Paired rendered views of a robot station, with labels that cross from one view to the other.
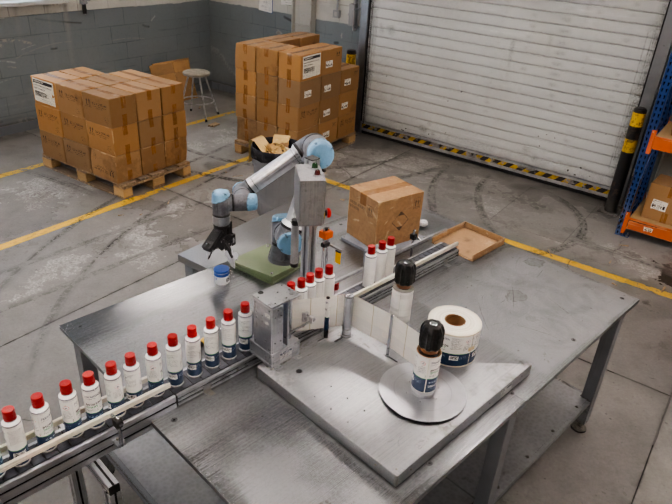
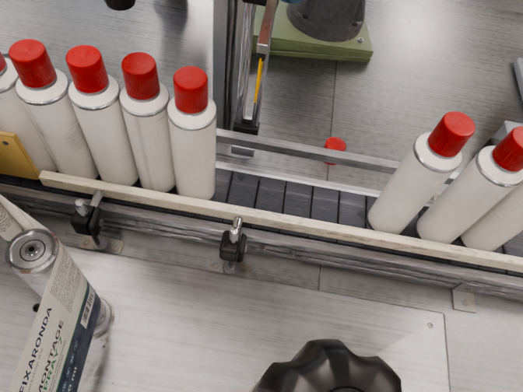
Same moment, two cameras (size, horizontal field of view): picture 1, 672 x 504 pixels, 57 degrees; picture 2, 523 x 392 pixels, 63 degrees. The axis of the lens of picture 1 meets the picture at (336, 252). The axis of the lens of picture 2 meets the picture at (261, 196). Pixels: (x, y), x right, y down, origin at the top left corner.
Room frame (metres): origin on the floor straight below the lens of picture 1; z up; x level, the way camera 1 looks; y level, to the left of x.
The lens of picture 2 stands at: (2.01, -0.25, 1.38)
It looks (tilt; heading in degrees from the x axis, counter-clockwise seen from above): 58 degrees down; 45
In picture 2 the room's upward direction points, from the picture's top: 12 degrees clockwise
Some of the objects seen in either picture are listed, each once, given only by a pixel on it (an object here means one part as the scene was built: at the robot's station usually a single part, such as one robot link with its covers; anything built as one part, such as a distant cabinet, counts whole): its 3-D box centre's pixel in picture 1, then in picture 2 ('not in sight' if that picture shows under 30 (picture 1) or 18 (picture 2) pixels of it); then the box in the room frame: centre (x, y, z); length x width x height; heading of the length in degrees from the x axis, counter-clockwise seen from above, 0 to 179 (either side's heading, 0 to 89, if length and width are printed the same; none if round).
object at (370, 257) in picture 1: (369, 266); (415, 180); (2.35, -0.15, 0.98); 0.05 x 0.05 x 0.20
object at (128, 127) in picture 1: (112, 126); not in sight; (5.60, 2.19, 0.45); 1.20 x 0.84 x 0.89; 57
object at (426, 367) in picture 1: (428, 357); not in sight; (1.67, -0.34, 1.04); 0.09 x 0.09 x 0.29
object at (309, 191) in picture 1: (309, 194); not in sight; (2.18, 0.12, 1.38); 0.17 x 0.10 x 0.19; 12
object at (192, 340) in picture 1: (193, 350); not in sight; (1.68, 0.47, 0.98); 0.05 x 0.05 x 0.20
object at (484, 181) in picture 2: (380, 261); (472, 193); (2.40, -0.20, 0.98); 0.05 x 0.05 x 0.20
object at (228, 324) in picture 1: (228, 334); not in sight; (1.79, 0.37, 0.98); 0.05 x 0.05 x 0.20
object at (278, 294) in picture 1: (276, 295); not in sight; (1.83, 0.20, 1.14); 0.14 x 0.11 x 0.01; 137
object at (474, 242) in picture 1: (468, 240); not in sight; (2.93, -0.70, 0.85); 0.30 x 0.26 x 0.04; 137
